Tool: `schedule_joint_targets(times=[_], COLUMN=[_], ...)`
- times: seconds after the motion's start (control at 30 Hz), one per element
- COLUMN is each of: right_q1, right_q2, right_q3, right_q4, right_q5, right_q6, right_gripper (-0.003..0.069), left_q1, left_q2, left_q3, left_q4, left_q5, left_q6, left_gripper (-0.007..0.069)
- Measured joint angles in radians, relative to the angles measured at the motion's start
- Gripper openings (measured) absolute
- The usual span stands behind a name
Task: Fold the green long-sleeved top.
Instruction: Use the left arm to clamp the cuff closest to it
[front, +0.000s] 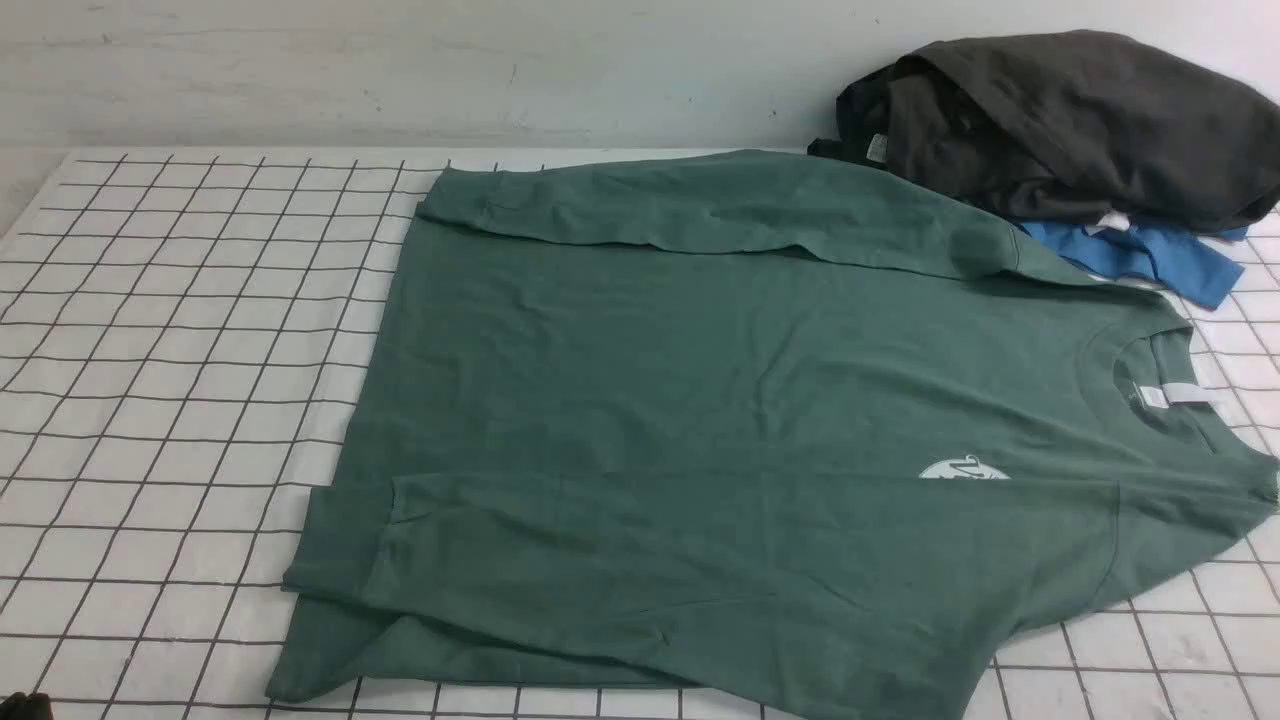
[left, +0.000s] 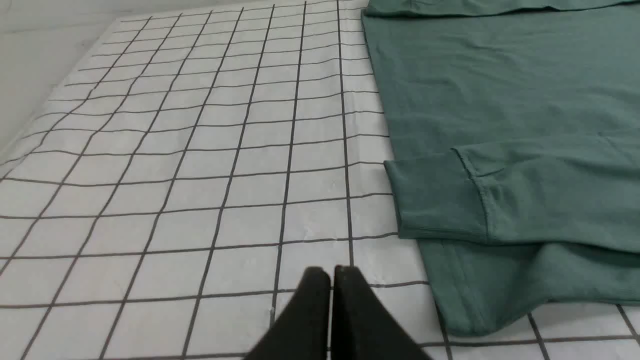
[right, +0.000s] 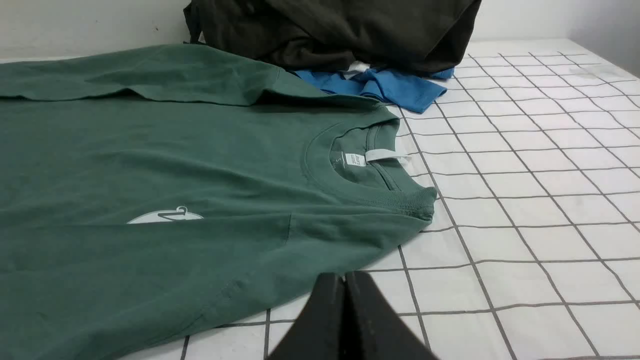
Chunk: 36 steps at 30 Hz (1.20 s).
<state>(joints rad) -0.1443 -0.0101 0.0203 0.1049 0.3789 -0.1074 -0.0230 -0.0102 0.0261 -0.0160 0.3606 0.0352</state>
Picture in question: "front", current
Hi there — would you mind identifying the white grid tablecloth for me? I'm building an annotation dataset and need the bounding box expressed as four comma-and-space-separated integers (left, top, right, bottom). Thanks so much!
0, 150, 1280, 720

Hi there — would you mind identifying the dark grey garment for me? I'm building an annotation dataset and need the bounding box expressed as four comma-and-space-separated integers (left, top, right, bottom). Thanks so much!
849, 29, 1279, 234

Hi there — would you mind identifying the blue garment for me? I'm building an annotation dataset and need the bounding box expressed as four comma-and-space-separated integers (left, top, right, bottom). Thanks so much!
1019, 222, 1244, 310

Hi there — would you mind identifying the green long sleeve shirt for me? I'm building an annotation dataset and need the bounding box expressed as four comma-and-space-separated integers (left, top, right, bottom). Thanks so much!
266, 151, 1277, 719

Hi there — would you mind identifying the dark green garment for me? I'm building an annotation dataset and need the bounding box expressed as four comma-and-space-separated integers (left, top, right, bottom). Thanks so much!
806, 85, 891, 170

